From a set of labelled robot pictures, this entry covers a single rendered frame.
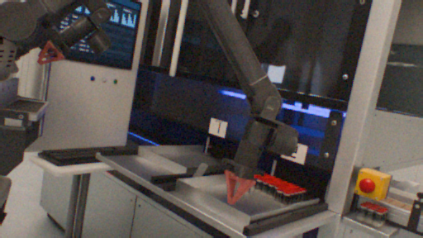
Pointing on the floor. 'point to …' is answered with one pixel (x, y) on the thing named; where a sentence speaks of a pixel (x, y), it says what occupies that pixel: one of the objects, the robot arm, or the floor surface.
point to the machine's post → (359, 113)
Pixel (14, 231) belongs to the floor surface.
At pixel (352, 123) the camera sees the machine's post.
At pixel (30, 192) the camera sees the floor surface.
